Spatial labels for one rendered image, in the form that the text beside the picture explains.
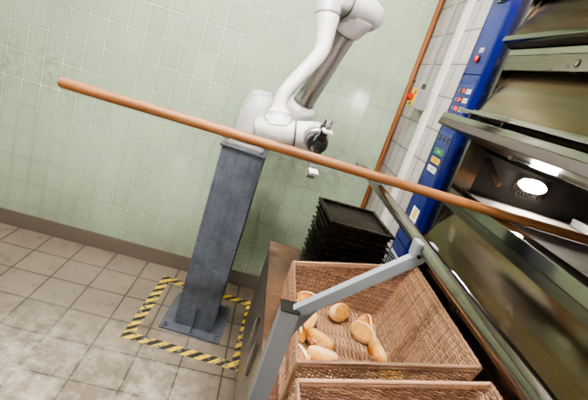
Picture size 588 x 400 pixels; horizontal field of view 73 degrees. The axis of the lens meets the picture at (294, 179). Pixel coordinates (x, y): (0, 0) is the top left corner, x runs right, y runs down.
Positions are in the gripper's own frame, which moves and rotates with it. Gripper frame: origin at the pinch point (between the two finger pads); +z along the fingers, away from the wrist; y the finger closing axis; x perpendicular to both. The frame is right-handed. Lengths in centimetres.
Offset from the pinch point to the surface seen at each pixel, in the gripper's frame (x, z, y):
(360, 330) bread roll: -34, -1, 57
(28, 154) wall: 148, -111, 72
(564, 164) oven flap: -41, 43, -20
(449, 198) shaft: -39.9, 7.2, 0.0
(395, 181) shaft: -22.4, 7.4, 0.1
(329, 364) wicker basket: -15, 35, 45
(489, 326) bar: -19, 73, 3
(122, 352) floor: 52, -33, 120
